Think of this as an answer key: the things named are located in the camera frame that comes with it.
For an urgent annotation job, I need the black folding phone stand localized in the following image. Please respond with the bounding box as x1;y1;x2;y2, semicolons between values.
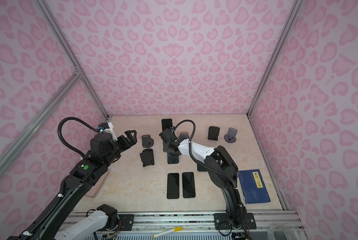
208;126;220;141

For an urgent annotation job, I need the black phone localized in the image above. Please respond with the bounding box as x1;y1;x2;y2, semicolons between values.
197;165;208;172
167;153;180;165
182;172;196;198
166;173;180;200
161;119;173;131

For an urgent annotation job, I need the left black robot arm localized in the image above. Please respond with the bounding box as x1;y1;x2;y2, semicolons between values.
8;130;137;240

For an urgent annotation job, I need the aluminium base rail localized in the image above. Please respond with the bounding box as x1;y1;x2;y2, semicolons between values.
82;210;307;240

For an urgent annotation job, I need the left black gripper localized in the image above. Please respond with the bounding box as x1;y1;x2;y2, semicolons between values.
104;128;137;169

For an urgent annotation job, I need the diagonal aluminium frame bar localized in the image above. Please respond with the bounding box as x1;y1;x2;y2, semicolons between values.
0;71;81;178

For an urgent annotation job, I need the white cable coil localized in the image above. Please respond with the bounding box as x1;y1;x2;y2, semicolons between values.
265;223;301;240

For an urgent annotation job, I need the right corner aluminium post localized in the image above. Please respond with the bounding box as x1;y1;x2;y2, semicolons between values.
247;0;305;119

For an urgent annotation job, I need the blue book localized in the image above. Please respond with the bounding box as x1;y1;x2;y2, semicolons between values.
238;169;271;204

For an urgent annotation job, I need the pink phone at left edge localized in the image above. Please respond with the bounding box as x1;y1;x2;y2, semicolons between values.
85;169;110;198

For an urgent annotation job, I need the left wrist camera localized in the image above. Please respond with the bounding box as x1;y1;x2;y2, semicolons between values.
98;123;117;142

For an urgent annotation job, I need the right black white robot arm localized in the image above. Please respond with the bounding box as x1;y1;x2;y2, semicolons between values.
159;129;247;229

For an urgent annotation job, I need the corner aluminium post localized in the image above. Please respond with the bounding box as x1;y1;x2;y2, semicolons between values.
247;0;305;119
34;0;110;120

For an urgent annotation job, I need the grey round phone stand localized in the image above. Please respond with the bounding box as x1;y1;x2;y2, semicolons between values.
224;128;238;144

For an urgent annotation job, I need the left black corrugated cable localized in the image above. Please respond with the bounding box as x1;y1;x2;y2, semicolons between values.
57;116;100;160

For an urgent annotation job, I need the white yellow marker pen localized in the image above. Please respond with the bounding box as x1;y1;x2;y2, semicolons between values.
152;227;183;239

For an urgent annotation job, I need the left corner aluminium post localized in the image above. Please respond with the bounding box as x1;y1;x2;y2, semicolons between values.
34;0;110;120

